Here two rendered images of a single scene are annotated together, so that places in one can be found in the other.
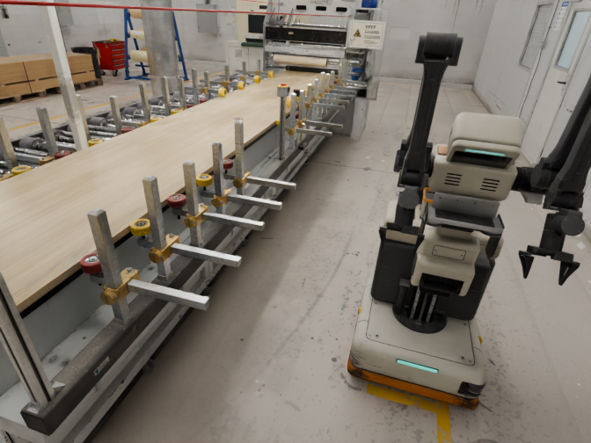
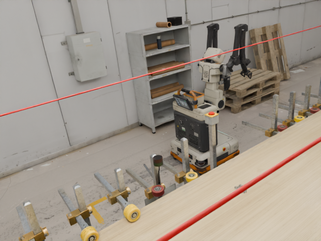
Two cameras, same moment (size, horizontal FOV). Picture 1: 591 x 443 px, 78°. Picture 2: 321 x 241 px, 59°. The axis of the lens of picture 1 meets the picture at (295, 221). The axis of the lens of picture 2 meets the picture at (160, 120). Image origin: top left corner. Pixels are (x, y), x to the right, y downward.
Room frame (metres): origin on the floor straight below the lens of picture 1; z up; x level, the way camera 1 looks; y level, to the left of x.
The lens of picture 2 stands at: (4.19, 1.12, 2.02)
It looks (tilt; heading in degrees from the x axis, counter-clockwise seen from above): 24 degrees down; 223
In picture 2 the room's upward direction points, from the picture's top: 7 degrees counter-clockwise
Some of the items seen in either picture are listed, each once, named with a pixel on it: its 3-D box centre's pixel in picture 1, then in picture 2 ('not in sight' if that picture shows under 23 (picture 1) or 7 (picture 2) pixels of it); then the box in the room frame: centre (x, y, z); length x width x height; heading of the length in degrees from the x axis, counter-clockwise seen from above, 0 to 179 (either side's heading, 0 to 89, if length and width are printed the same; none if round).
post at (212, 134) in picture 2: (281, 128); (213, 150); (2.59, 0.13, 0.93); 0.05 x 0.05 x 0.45; 75
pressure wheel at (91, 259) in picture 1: (97, 271); not in sight; (0.98, 0.67, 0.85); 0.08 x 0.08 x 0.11
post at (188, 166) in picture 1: (193, 213); (306, 108); (1.40, 0.45, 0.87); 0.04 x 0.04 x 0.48; 75
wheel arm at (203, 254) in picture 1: (188, 251); (308, 104); (1.17, 0.41, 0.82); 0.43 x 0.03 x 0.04; 75
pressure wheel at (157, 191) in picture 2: not in sight; (158, 195); (3.14, 0.06, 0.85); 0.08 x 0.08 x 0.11
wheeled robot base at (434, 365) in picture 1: (414, 330); (204, 147); (1.48, -0.69, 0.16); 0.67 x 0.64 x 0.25; 165
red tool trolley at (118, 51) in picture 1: (112, 58); not in sight; (10.16, 4.98, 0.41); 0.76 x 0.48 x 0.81; 172
